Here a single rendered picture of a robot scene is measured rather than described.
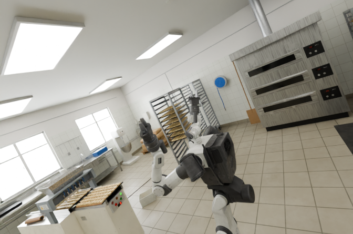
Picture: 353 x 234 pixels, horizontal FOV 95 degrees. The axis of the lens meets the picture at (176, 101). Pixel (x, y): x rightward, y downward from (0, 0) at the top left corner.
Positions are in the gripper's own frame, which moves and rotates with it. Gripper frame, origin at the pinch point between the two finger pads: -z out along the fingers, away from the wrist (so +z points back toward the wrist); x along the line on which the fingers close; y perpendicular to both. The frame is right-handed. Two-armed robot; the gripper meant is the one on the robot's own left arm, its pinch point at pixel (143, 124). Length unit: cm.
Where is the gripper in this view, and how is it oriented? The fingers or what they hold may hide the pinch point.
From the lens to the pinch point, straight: 97.1
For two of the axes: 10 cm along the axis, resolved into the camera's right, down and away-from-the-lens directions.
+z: 2.9, 8.4, 4.5
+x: -0.7, -4.5, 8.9
